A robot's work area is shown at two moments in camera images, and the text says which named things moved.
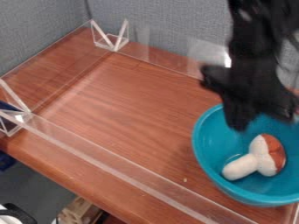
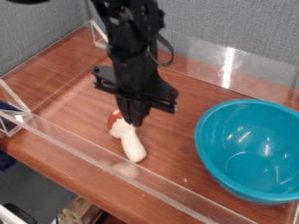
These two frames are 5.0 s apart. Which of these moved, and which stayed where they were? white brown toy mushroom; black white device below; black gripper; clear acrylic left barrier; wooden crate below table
Moved: black gripper; white brown toy mushroom
Stayed: clear acrylic left barrier; wooden crate below table; black white device below
